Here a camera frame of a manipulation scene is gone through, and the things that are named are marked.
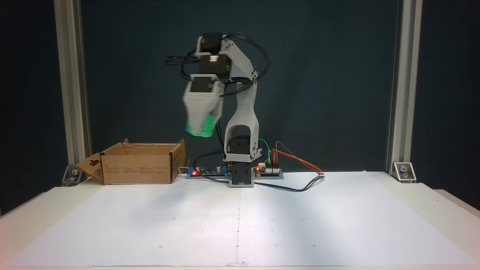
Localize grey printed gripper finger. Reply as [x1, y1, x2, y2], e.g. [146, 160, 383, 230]
[182, 97, 225, 131]

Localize green dice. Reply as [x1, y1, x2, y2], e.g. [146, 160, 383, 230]
[186, 112, 221, 138]

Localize blue circuit board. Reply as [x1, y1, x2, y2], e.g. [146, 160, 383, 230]
[187, 164, 229, 179]

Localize brown cardboard box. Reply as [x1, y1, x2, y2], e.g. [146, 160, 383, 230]
[75, 139, 186, 185]

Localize white paper sheet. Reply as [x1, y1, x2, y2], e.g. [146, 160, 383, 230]
[4, 171, 476, 267]

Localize thin black motor cable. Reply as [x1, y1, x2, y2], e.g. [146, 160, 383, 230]
[225, 32, 269, 99]
[164, 54, 201, 81]

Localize green jumper wire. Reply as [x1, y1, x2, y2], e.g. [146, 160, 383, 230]
[257, 138, 272, 167]

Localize red orange wire lead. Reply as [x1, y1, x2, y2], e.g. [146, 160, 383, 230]
[271, 148, 324, 175]

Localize circuit board with jumper wires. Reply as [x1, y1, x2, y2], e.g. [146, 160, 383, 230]
[254, 166, 284, 180]

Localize aluminium frame post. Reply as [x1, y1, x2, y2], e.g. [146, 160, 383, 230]
[54, 0, 92, 167]
[386, 0, 423, 173]

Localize black cable with white connector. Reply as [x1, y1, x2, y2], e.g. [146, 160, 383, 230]
[252, 172, 326, 192]

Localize metal corner bracket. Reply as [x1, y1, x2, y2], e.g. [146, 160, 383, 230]
[61, 165, 89, 187]
[393, 162, 417, 183]

